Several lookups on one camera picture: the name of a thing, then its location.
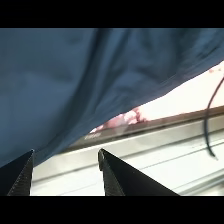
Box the black cable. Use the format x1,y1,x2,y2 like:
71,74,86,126
203,75,224,160

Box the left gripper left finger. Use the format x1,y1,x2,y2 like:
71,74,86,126
0,149,35,197

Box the dark blue pants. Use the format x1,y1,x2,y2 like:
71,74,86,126
0,27,224,169

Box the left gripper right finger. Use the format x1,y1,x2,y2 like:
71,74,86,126
97,148,180,197

